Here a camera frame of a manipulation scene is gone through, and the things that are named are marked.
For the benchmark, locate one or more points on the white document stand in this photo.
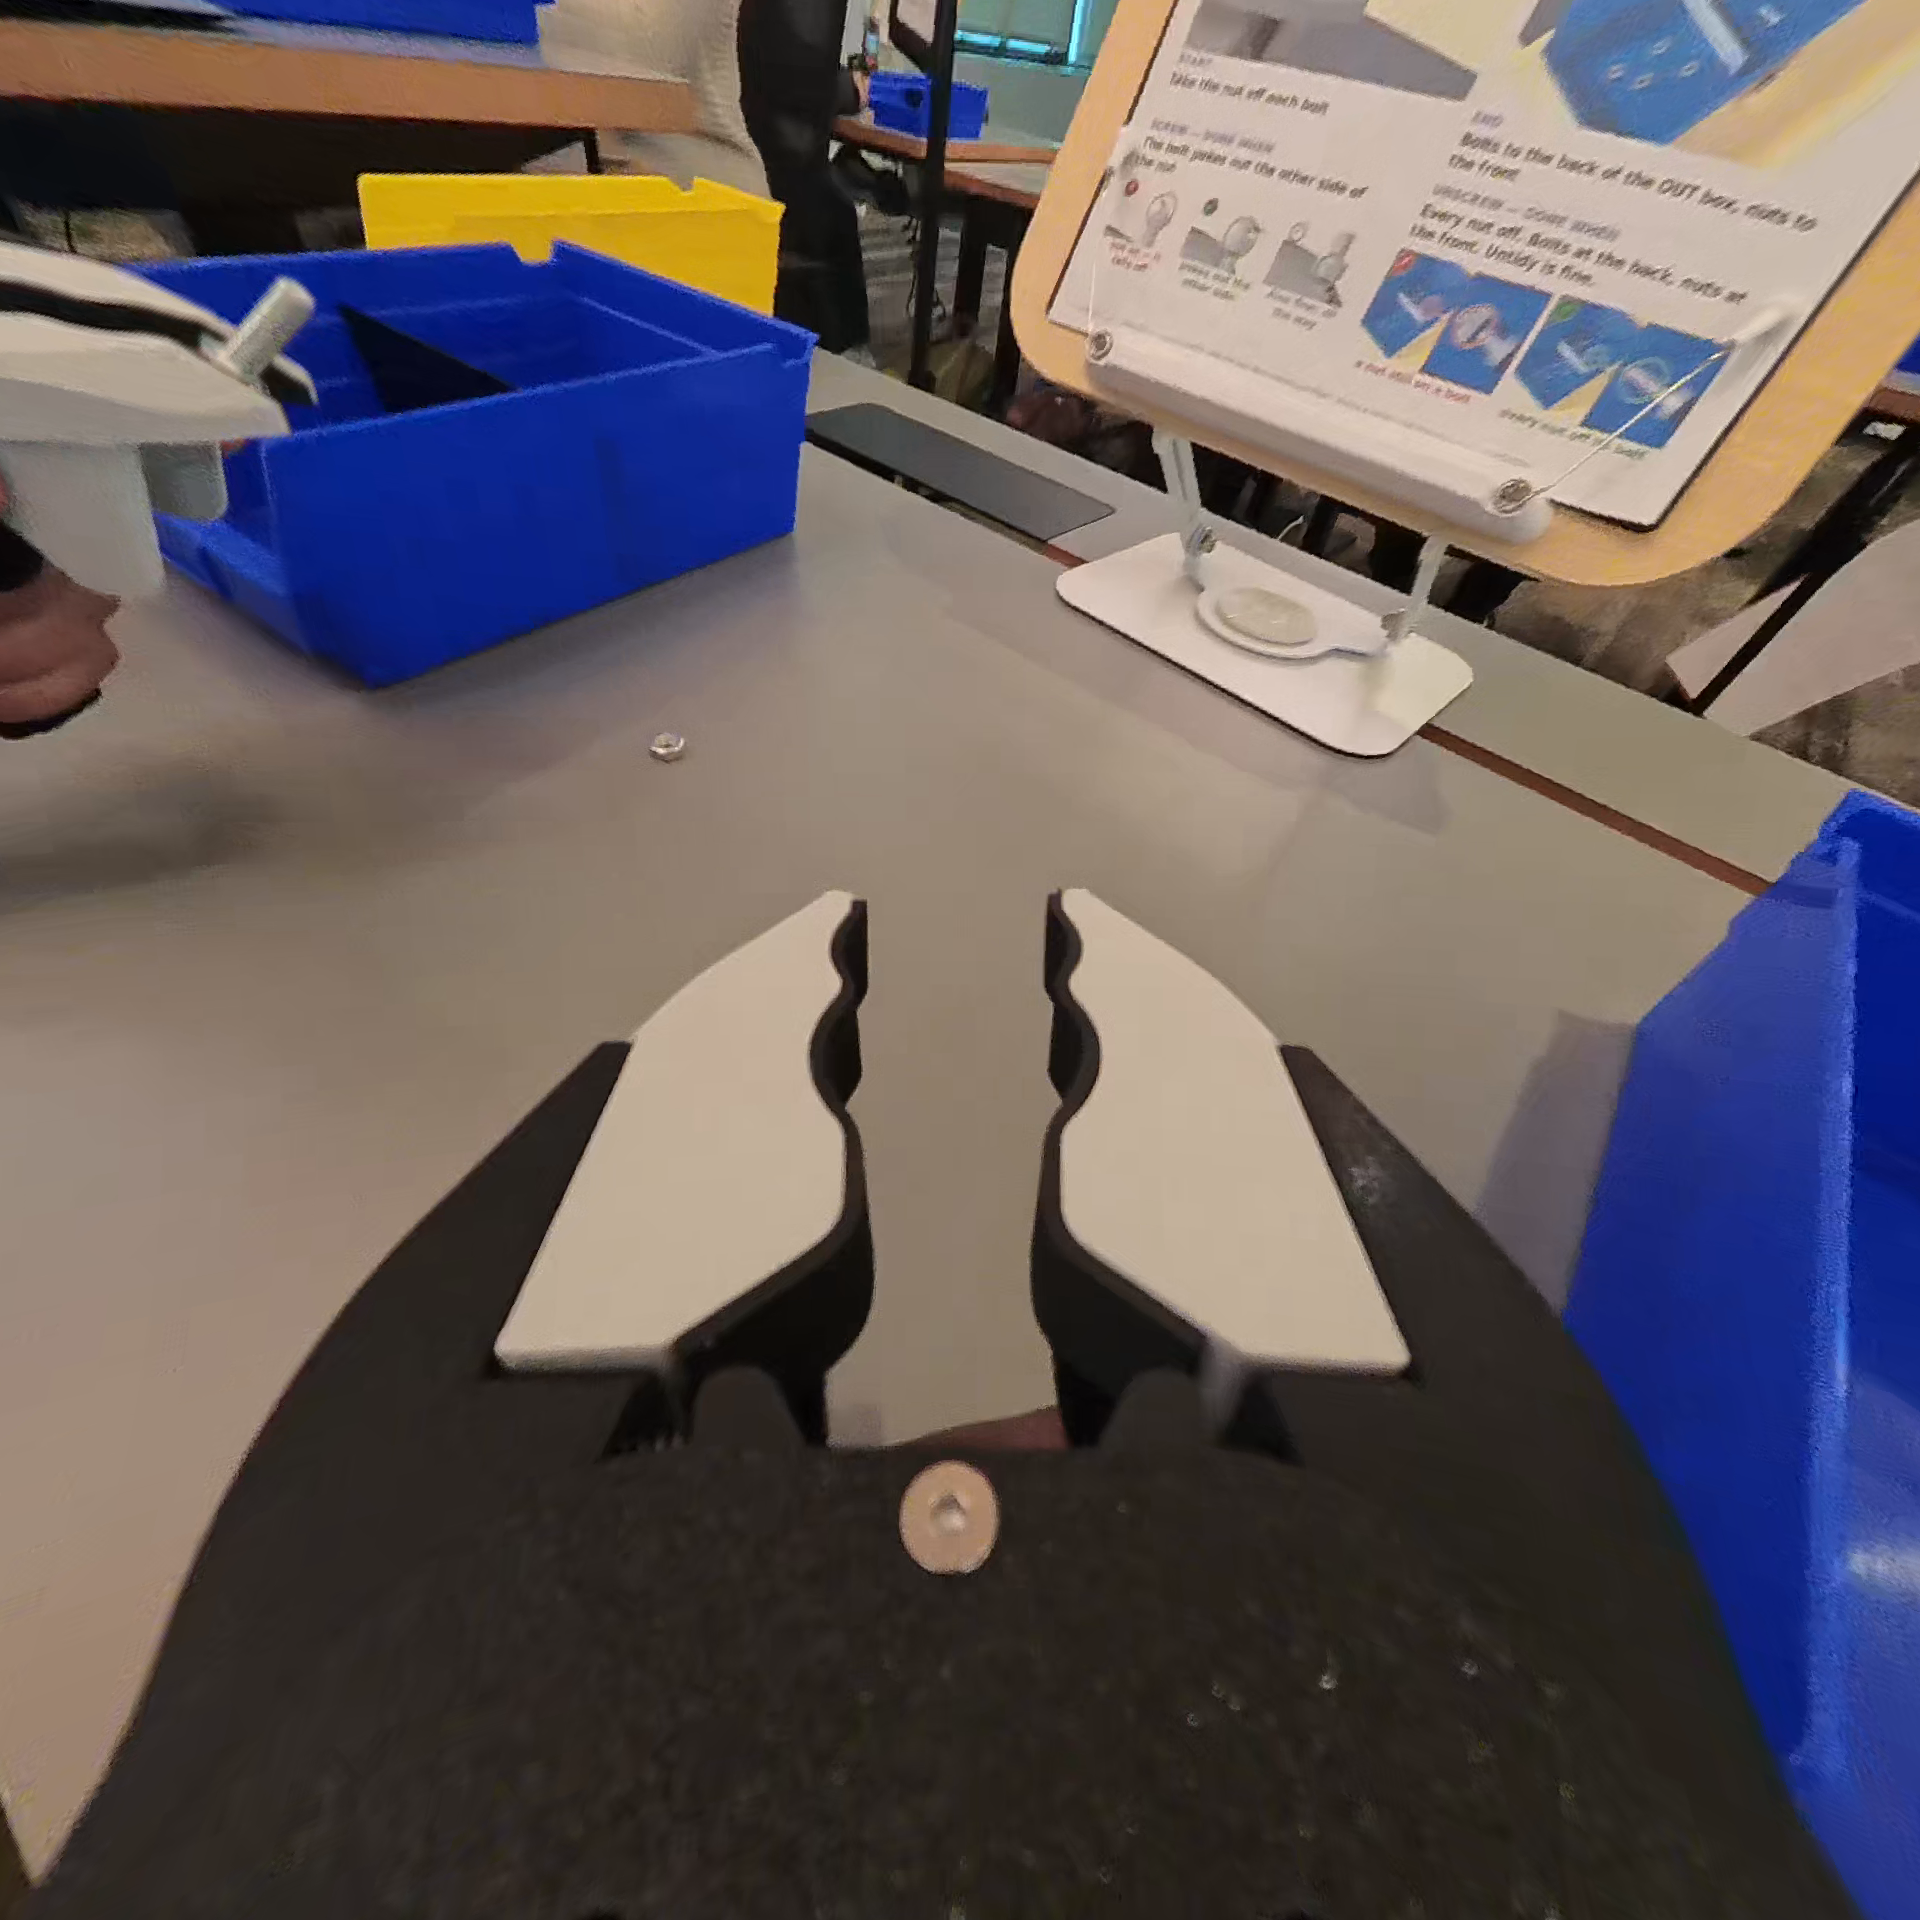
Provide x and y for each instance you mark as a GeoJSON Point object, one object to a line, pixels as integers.
{"type": "Point", "coordinates": [1381, 707]}

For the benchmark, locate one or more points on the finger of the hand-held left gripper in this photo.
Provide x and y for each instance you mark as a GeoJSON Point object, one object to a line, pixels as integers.
{"type": "Point", "coordinates": [76, 286]}
{"type": "Point", "coordinates": [122, 405]}

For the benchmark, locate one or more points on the person's right hand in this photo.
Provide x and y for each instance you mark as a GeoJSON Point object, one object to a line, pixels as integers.
{"type": "Point", "coordinates": [1012, 1431]}

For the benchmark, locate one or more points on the brown wooden table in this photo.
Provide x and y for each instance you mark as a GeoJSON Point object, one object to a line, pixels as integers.
{"type": "Point", "coordinates": [991, 181]}

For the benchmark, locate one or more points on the silver bolt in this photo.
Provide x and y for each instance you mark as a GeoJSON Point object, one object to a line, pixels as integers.
{"type": "Point", "coordinates": [266, 326]}

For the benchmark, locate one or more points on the instruction sheet on stand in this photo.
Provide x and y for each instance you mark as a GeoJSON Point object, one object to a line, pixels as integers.
{"type": "Point", "coordinates": [1802, 481]}

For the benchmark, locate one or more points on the white instruction board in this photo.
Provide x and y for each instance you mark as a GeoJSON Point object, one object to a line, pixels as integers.
{"type": "Point", "coordinates": [1442, 181]}

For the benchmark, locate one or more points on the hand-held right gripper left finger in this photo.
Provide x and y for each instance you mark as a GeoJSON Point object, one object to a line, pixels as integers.
{"type": "Point", "coordinates": [676, 1200]}

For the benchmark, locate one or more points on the blue divided storage bin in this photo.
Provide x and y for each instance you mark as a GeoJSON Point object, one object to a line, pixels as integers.
{"type": "Point", "coordinates": [540, 511]}

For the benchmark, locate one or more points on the small blue storage bin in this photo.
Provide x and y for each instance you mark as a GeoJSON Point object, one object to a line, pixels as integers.
{"type": "Point", "coordinates": [931, 107]}

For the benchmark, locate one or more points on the yellow storage bin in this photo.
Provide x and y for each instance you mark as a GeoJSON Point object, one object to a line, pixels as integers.
{"type": "Point", "coordinates": [573, 227]}

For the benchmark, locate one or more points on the person's left hand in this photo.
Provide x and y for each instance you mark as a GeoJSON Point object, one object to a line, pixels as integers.
{"type": "Point", "coordinates": [56, 655]}

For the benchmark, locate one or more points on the white panel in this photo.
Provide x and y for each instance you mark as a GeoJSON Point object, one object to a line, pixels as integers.
{"type": "Point", "coordinates": [1832, 645]}

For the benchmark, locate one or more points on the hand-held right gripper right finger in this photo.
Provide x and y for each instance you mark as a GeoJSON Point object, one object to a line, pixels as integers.
{"type": "Point", "coordinates": [1230, 1200]}

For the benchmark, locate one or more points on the brown wooden desk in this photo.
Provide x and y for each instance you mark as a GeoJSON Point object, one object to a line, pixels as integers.
{"type": "Point", "coordinates": [300, 76]}

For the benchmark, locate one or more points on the dark flat tablet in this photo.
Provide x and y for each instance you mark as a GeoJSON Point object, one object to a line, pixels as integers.
{"type": "Point", "coordinates": [962, 477]}

